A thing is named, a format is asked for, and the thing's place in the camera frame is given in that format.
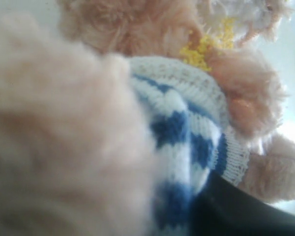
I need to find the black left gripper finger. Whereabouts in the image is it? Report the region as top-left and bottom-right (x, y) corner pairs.
(189, 172), (295, 236)

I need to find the tan teddy bear striped sweater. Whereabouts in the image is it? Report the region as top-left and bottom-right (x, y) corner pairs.
(0, 0), (295, 236)

